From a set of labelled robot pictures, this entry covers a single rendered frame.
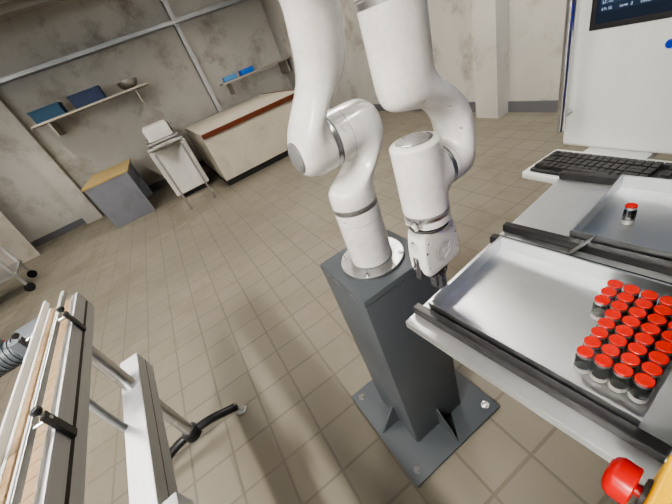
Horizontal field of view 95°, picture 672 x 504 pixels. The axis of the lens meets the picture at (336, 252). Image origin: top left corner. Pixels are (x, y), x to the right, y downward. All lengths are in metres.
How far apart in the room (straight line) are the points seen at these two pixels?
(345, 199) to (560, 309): 0.49
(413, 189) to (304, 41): 0.31
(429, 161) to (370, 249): 0.37
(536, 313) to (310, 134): 0.56
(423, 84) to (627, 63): 0.94
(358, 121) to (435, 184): 0.26
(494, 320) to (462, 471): 0.89
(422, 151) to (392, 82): 0.11
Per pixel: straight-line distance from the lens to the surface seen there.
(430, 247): 0.60
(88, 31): 7.72
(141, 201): 6.18
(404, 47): 0.48
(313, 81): 0.65
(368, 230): 0.80
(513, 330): 0.68
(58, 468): 0.94
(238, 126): 5.33
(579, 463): 1.54
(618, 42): 1.37
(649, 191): 1.06
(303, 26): 0.63
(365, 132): 0.73
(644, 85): 1.37
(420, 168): 0.52
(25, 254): 7.57
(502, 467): 1.50
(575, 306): 0.73
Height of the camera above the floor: 1.42
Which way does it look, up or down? 34 degrees down
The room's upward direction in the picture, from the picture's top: 22 degrees counter-clockwise
